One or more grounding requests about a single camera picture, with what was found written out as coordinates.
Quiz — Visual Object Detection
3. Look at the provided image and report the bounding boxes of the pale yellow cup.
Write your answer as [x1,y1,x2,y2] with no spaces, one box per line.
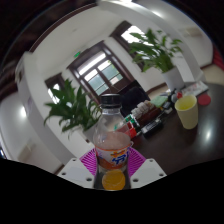
[174,95,200,130]

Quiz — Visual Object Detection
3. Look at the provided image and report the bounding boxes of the leafy potted plant white pot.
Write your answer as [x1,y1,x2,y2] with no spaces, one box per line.
[43,79,103,143]
[128,28,186,91]

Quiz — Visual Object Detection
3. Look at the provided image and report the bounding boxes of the black office chair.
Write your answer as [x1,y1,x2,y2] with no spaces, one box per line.
[118,85,151,116]

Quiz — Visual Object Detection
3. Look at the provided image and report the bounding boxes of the red carpeted stairs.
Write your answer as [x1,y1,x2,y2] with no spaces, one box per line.
[211,44,224,72]

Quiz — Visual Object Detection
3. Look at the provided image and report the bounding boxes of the printed paper booklet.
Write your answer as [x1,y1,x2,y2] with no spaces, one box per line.
[181,81,210,98]

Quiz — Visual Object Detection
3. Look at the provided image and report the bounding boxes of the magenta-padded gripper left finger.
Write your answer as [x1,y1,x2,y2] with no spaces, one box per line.
[57,148,98,190]

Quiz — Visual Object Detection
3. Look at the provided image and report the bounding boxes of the dark framed window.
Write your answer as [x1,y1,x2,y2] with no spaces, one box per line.
[111,20,148,48]
[44,73,68,104]

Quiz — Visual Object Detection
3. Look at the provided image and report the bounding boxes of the black remote control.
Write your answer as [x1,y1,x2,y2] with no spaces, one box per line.
[141,118,164,135]

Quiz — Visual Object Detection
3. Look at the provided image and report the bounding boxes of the green folded cloth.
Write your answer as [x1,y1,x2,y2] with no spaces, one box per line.
[151,95,169,108]

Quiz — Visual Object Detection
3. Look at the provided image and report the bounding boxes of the dark wooden glazed door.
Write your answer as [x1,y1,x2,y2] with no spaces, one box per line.
[68,41,134,104]

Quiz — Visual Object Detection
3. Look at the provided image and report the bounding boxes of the orange drink bottle black cap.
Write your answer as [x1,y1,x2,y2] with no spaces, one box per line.
[92,93,134,192]

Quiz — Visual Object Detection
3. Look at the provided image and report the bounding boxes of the flat round red coaster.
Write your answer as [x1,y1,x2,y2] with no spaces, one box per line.
[197,93,212,107]

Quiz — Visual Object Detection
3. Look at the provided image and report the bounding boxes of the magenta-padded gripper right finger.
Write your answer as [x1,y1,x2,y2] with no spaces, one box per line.
[128,147,167,190]

